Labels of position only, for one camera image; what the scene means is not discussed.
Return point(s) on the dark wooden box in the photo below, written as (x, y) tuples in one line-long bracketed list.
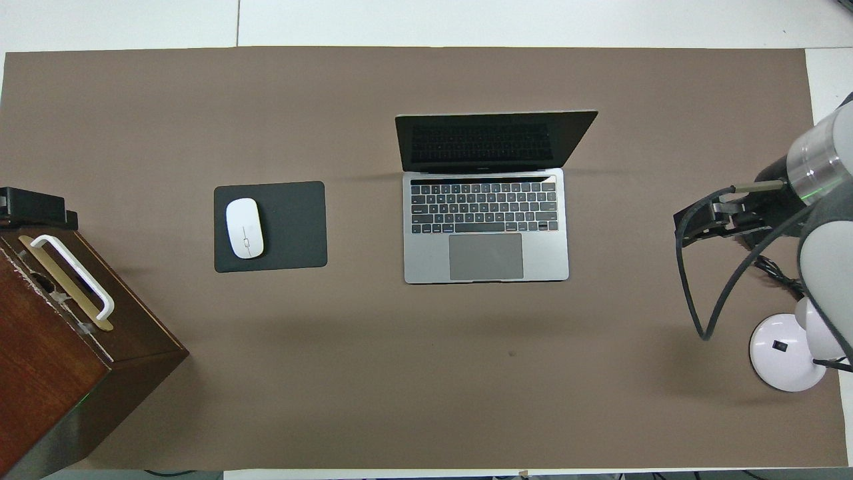
[(46, 373)]

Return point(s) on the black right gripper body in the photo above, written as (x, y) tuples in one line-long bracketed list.
[(773, 206)]

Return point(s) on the white desk lamp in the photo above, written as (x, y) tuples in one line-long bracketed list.
[(780, 353)]

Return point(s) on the silver laptop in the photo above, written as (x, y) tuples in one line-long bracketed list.
[(486, 256)]

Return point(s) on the black mouse pad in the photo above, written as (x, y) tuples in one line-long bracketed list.
[(296, 226)]

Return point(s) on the white computer mouse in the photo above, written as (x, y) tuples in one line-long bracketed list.
[(244, 226)]

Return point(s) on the large brown table mat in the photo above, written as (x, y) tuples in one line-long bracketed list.
[(466, 373)]

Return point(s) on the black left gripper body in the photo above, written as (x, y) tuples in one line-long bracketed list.
[(30, 208)]

